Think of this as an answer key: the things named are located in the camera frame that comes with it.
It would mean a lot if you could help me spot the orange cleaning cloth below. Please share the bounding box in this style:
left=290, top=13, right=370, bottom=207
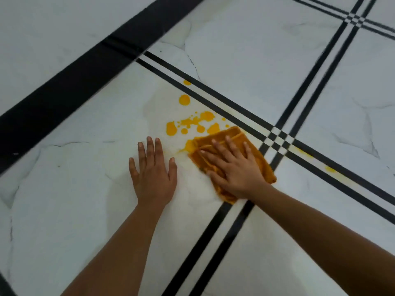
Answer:
left=188, top=126, right=277, bottom=205

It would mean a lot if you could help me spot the person's right hand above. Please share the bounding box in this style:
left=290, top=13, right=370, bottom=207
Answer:
left=199, top=135, right=269, bottom=201

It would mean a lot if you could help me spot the person's right forearm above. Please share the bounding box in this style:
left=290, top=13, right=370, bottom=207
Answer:
left=247, top=182, right=395, bottom=296

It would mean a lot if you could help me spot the yellow liquid spill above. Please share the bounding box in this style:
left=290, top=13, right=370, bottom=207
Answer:
left=166, top=79, right=231, bottom=153

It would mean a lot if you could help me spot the person's left forearm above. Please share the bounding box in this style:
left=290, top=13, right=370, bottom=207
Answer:
left=61, top=205, right=165, bottom=296

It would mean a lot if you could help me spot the person's left hand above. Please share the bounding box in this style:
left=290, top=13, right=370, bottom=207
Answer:
left=129, top=137, right=178, bottom=212

